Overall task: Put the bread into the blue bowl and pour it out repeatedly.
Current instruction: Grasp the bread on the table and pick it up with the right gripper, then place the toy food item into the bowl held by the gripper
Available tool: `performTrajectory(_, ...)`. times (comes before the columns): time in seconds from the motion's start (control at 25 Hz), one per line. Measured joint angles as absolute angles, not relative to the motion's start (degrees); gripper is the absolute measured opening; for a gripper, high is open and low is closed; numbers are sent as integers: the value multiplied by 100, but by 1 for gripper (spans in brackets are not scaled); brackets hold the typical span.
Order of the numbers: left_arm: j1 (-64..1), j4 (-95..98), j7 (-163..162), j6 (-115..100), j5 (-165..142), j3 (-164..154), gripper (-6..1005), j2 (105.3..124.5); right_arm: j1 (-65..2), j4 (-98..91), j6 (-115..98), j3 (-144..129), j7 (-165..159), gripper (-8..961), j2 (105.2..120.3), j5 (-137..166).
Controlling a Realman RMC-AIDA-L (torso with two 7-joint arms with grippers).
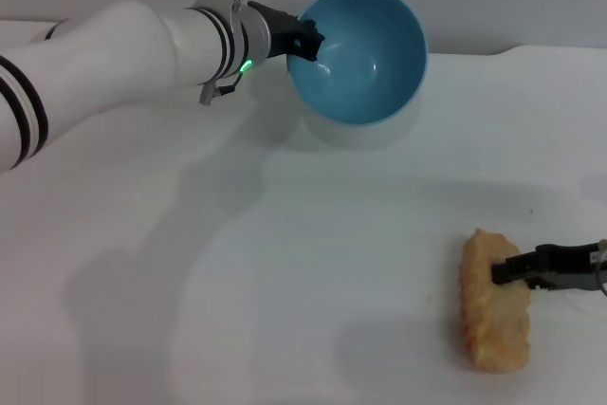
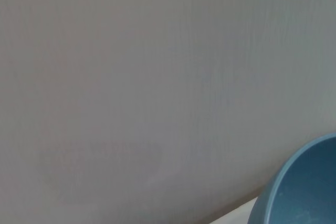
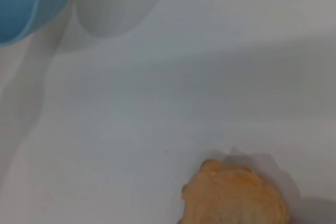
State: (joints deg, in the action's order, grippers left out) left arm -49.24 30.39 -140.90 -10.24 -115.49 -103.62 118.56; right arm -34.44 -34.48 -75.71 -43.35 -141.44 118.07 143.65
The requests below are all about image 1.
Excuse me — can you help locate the golden brown bread loaf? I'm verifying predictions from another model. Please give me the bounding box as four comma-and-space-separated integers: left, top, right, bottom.
458, 228, 532, 373

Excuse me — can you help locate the silver camera mounting bracket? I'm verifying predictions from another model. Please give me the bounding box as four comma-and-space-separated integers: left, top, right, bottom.
193, 0, 246, 29

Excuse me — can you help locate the blue bowl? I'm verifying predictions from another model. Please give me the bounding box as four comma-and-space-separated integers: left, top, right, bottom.
285, 0, 428, 150

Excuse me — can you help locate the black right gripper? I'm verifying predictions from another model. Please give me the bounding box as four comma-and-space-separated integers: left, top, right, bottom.
490, 243, 607, 293

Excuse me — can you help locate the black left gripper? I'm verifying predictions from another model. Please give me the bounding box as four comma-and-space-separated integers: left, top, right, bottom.
248, 0, 326, 64

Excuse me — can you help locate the grey wrist connector with cable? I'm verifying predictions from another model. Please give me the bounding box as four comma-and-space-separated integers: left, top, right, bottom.
198, 73, 248, 106

